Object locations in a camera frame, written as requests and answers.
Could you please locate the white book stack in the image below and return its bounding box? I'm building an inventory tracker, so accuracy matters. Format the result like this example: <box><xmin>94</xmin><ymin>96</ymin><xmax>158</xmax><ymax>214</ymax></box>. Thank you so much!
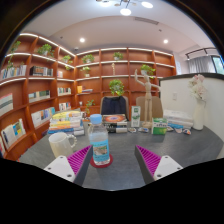
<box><xmin>163</xmin><ymin>109</ymin><xmax>195</xmax><ymax>130</ymax></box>

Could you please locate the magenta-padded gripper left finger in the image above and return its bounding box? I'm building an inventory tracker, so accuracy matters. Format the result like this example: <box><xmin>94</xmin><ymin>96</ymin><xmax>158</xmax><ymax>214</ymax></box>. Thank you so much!
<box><xmin>43</xmin><ymin>144</ymin><xmax>94</xmax><ymax>186</ymax></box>

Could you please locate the clear blue-capped water bottle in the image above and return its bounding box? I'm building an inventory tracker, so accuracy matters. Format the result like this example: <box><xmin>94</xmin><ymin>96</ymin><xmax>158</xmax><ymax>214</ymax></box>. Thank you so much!
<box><xmin>87</xmin><ymin>113</ymin><xmax>111</xmax><ymax>167</ymax></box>

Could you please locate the tan chair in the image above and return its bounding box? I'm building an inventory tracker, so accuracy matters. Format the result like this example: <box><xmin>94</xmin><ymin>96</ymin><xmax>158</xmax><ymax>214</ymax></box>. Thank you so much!
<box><xmin>135</xmin><ymin>95</ymin><xmax>164</xmax><ymax>119</ymax></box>

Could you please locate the branched globe ceiling lamp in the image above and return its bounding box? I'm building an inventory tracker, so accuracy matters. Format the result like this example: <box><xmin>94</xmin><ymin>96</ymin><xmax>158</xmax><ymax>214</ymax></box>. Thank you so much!
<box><xmin>95</xmin><ymin>0</ymin><xmax>154</xmax><ymax>17</ymax></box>

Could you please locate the wooden shelf unit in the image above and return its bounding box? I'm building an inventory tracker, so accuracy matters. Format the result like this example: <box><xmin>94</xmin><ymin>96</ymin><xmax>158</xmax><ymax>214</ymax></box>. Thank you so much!
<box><xmin>0</xmin><ymin>32</ymin><xmax>177</xmax><ymax>161</ymax></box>

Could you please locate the wooden artist mannequin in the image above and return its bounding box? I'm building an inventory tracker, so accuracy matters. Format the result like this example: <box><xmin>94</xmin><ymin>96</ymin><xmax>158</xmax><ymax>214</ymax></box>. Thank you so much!
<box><xmin>134</xmin><ymin>68</ymin><xmax>161</xmax><ymax>129</ymax></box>

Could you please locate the white ceramic mug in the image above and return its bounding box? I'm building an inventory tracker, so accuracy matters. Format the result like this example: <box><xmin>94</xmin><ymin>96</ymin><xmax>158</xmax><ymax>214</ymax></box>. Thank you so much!
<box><xmin>48</xmin><ymin>131</ymin><xmax>78</xmax><ymax>159</ymax></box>

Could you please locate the dark office chair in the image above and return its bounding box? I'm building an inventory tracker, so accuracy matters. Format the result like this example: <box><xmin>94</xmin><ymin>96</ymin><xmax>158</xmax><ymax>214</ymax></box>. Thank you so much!
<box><xmin>99</xmin><ymin>95</ymin><xmax>130</xmax><ymax>122</ymax></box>

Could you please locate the grey curtain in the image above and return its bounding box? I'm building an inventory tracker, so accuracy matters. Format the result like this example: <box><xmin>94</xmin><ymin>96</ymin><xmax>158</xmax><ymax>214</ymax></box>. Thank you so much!
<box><xmin>188</xmin><ymin>55</ymin><xmax>214</xmax><ymax>74</ymax></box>

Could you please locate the dark book stack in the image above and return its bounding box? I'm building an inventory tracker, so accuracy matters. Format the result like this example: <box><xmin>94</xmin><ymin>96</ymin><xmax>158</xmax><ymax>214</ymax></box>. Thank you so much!
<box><xmin>101</xmin><ymin>113</ymin><xmax>129</xmax><ymax>134</ymax></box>

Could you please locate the colourful book stack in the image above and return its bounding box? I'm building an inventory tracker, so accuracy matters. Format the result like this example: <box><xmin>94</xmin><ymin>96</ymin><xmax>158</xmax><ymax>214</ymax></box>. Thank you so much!
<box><xmin>47</xmin><ymin>110</ymin><xmax>86</xmax><ymax>137</ymax></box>

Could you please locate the window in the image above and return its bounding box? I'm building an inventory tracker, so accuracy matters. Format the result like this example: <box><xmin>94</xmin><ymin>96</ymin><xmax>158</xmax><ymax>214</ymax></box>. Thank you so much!
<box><xmin>211</xmin><ymin>54</ymin><xmax>224</xmax><ymax>75</ymax></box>

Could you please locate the small green white box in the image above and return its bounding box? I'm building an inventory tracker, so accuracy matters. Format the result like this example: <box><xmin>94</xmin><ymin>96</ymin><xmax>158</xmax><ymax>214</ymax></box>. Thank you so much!
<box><xmin>151</xmin><ymin>117</ymin><xmax>168</xmax><ymax>136</ymax></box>

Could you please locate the white vase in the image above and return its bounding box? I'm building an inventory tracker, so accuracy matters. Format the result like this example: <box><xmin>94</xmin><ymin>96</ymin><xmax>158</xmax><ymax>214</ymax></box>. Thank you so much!
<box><xmin>192</xmin><ymin>99</ymin><xmax>206</xmax><ymax>131</ymax></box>

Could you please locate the black track light rail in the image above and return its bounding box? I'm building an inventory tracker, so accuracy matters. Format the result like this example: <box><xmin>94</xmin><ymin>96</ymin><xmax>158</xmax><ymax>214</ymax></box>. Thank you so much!
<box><xmin>185</xmin><ymin>47</ymin><xmax>219</xmax><ymax>61</ymax></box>

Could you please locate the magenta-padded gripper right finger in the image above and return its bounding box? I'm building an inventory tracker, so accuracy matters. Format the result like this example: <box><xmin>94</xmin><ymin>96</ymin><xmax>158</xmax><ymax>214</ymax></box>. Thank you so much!
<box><xmin>134</xmin><ymin>144</ymin><xmax>183</xmax><ymax>185</ymax></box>

